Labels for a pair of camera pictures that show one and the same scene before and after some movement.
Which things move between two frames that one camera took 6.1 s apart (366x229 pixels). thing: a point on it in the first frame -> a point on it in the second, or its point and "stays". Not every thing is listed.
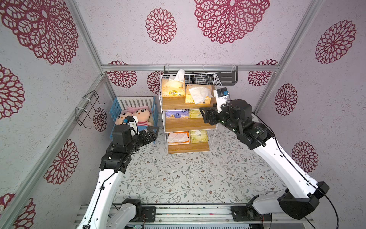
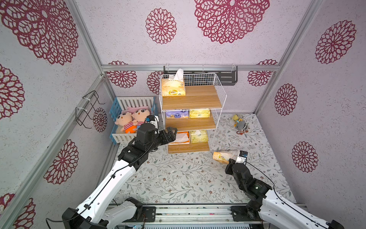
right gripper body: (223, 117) -> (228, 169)
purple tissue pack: (177, 114) stays
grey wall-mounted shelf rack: (226, 75) stays
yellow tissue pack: (198, 94) -> (223, 157)
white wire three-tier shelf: (181, 96) stays
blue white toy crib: (120, 102) stays
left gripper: (152, 136) -> (171, 137)
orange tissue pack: (175, 86) stays
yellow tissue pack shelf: (195, 113) stays
